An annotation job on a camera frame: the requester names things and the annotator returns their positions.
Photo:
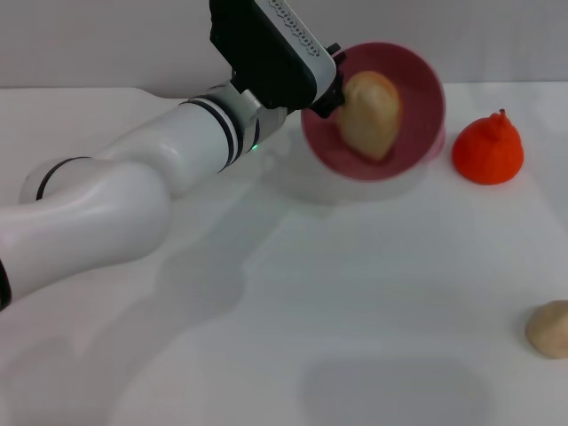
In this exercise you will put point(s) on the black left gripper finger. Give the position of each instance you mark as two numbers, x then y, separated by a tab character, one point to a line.
333	49
330	100

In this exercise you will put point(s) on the orange striped long bread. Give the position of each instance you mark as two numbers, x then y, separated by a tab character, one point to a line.
370	115

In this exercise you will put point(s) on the pink plastic bowl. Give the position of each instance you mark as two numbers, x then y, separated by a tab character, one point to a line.
417	89

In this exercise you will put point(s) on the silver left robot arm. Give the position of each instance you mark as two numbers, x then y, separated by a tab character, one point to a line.
111	199

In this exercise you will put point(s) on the red-orange toy fruit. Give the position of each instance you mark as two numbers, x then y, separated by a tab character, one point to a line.
488	153

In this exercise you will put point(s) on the beige round bun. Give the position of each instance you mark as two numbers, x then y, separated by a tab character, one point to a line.
550	330

